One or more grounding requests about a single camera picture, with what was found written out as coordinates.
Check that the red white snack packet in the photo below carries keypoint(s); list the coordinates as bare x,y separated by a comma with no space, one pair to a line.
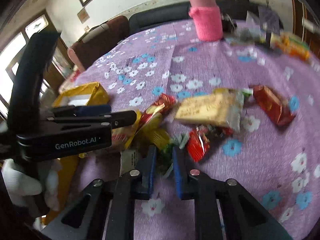
201,138

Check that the dark red foil packet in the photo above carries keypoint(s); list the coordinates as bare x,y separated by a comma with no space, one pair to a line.
273,104

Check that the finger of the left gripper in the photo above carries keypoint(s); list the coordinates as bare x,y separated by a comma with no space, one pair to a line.
70,111
110,120

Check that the left white gloved hand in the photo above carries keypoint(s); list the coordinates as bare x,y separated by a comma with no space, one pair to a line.
19,185

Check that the clear bag dark contents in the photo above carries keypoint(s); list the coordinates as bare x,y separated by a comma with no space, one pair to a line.
247,31

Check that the black leather sofa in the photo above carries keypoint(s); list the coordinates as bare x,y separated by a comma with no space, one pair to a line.
180,11

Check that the brown armchair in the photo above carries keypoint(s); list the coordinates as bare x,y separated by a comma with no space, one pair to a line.
98,41

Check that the beige long biscuit pack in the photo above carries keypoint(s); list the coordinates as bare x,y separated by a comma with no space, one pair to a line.
221,109

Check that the yellow rimmed white box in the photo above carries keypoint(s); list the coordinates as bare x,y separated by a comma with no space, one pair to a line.
88,94

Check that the wooden glass door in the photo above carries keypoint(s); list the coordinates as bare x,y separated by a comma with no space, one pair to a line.
34,64

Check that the pink knit covered thermos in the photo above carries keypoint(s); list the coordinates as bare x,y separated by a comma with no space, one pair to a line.
207,19

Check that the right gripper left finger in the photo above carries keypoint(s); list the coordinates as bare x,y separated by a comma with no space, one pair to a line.
106,209

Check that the black phone stand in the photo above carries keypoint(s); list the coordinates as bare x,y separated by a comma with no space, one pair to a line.
269,23

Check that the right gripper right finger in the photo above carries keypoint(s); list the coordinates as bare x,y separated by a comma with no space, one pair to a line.
223,209

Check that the white green snack packet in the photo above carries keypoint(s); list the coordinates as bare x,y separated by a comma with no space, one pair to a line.
128,160

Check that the orange green biscuit packs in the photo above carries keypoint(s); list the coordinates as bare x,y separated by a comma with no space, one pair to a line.
291,45

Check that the red gold long packet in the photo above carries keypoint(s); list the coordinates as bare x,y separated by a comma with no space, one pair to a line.
162,105

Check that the green gold snack packet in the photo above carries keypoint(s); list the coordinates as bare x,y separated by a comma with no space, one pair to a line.
164,165

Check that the purple floral tablecloth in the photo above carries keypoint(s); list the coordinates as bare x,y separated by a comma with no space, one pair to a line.
273,152

